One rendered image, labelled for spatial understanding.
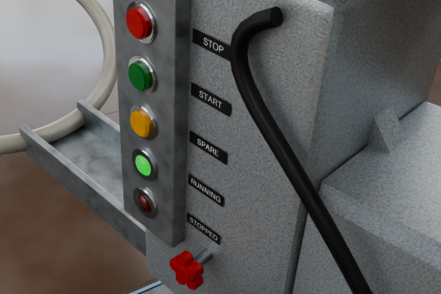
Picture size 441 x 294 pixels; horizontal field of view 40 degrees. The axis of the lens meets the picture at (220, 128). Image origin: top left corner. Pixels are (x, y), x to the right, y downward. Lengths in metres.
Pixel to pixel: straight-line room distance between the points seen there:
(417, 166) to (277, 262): 0.15
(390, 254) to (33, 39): 3.40
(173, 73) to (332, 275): 0.22
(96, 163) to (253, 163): 0.51
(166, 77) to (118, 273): 1.80
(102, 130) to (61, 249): 1.40
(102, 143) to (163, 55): 0.53
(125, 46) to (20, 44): 3.19
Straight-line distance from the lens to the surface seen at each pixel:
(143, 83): 0.53
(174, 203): 0.59
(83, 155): 1.00
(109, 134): 1.00
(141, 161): 0.59
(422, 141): 0.56
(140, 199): 0.62
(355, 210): 0.49
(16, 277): 2.32
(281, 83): 0.45
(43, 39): 3.75
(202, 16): 0.48
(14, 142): 1.00
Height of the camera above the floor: 1.73
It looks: 36 degrees down
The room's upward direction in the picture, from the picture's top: 4 degrees clockwise
